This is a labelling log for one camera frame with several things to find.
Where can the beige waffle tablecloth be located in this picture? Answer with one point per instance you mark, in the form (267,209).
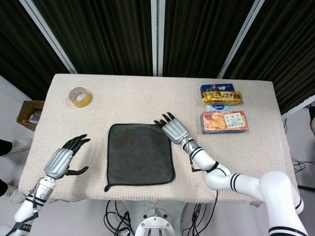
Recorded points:
(135,98)

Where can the black trouser leg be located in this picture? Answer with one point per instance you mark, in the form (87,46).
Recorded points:
(3,186)
(5,147)

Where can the dark blue snack packet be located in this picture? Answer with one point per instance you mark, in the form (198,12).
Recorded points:
(216,87)

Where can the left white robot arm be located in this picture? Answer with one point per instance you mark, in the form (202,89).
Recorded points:
(41,191)

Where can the white aluminium frame post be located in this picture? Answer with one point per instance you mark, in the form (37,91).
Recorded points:
(157,37)
(241,37)
(49,34)

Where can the green cloth black trim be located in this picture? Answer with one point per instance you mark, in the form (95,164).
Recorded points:
(140,155)

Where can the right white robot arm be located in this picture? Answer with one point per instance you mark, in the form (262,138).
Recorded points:
(246,183)

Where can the white sneaker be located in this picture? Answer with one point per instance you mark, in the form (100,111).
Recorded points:
(13,194)
(22,144)

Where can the black curtain panel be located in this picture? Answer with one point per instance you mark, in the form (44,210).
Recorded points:
(103,37)
(283,49)
(201,37)
(19,49)

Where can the yellow packing tape roll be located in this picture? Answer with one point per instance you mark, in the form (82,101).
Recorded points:
(82,102)

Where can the orange snack box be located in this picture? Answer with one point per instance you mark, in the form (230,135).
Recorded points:
(224,123)

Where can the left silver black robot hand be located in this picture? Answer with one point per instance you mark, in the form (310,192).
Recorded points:
(57,162)

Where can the gold snack packet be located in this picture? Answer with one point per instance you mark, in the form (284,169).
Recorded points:
(221,97)

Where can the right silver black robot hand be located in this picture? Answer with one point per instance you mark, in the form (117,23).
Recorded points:
(174,129)

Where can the white aluminium frame bar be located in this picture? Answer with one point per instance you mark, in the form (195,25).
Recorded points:
(297,106)

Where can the grey robot base column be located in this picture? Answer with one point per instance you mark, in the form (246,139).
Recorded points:
(153,218)

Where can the light blue tissue packet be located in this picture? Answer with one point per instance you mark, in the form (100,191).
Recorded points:
(217,108)

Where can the brown cardboard box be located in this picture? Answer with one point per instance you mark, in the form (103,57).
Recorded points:
(24,110)

